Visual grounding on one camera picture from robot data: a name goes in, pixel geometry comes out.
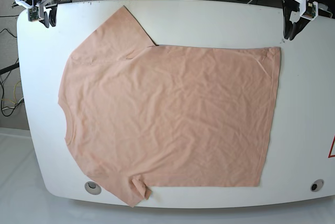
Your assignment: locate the right table cable grommet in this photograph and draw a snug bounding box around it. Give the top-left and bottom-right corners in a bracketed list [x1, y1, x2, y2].
[310, 179, 324, 192]

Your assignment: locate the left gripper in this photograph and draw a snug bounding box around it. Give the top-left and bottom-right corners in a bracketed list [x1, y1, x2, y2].
[282, 0, 312, 40]

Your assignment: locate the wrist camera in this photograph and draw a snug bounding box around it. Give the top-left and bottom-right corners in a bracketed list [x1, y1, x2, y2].
[27, 6, 40, 22]
[300, 1, 318, 21]

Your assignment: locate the black floor cable left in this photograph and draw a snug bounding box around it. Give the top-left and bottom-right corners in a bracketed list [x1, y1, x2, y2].
[0, 28, 25, 117]

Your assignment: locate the red triangle warning sticker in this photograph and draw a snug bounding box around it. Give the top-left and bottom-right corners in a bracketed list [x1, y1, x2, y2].
[328, 137, 335, 158]

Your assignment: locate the table cable grommet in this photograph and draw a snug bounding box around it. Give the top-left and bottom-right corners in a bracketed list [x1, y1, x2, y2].
[84, 182, 102, 195]
[310, 179, 324, 192]

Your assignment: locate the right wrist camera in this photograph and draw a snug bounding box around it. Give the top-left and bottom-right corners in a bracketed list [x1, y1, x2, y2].
[27, 6, 40, 22]

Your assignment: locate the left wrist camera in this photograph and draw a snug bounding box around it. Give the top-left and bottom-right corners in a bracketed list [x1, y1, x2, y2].
[300, 1, 318, 21]

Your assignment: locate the left table cable grommet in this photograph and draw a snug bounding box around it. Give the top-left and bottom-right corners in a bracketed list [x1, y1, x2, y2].
[84, 182, 102, 195]

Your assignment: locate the peach pink T-shirt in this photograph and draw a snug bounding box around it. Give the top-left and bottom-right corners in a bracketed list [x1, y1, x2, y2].
[58, 7, 281, 207]

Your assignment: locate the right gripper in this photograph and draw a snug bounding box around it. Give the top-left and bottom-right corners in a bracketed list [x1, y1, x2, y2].
[15, 0, 57, 28]

